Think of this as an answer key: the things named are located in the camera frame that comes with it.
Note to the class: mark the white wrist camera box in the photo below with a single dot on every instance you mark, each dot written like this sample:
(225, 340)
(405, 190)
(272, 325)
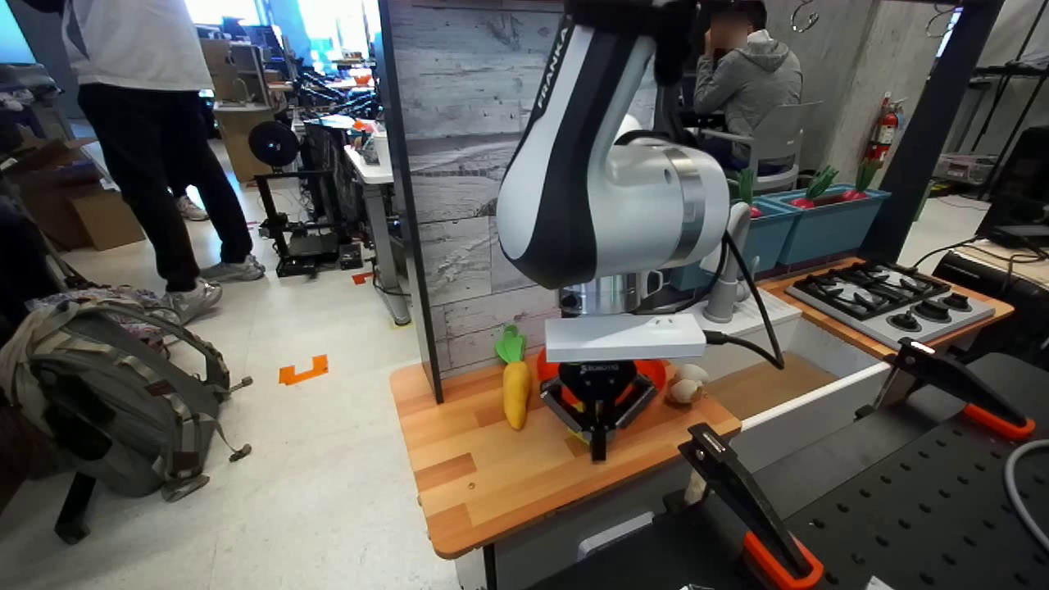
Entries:
(624, 340)

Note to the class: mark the orange plate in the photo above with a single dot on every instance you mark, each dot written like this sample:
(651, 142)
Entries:
(656, 373)

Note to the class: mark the seated person grey hoodie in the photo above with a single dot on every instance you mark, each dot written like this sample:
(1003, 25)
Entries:
(754, 84)

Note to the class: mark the far black orange clamp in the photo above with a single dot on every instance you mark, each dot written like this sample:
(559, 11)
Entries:
(920, 366)

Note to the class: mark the black orange clamp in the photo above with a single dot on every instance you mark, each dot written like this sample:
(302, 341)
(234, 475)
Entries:
(920, 366)
(769, 548)

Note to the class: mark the red fire extinguisher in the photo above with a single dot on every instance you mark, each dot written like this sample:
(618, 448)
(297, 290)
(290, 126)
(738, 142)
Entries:
(882, 131)

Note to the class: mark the grey toy faucet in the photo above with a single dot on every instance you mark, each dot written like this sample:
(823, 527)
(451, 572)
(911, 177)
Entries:
(723, 303)

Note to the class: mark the grey backpack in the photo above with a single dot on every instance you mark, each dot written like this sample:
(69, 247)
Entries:
(115, 389)

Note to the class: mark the blue bin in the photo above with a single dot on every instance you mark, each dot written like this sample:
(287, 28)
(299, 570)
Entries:
(827, 228)
(769, 233)

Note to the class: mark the white toy sink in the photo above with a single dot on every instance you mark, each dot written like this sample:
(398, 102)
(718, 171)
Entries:
(779, 366)

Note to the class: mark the right blue bin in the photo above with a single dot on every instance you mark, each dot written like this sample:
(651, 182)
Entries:
(827, 228)

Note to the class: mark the left blue bin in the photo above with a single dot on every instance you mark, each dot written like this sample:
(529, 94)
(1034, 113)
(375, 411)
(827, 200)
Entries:
(769, 233)

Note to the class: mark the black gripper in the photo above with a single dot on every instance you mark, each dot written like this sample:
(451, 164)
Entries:
(599, 389)

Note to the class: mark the near black orange clamp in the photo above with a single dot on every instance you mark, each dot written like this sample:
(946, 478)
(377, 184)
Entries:
(769, 548)

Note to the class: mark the toy stove top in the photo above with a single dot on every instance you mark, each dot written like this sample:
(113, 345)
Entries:
(889, 303)

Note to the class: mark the grey wood backdrop panel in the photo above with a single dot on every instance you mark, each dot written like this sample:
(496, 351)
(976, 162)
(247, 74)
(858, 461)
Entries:
(462, 78)

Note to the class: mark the standing person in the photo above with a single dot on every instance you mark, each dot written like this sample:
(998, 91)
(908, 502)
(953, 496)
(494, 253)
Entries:
(138, 74)

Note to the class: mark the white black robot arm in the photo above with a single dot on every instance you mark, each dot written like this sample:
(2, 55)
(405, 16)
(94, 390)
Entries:
(576, 204)

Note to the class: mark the yellow toy corn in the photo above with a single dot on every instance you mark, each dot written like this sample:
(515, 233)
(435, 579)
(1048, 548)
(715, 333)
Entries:
(515, 376)

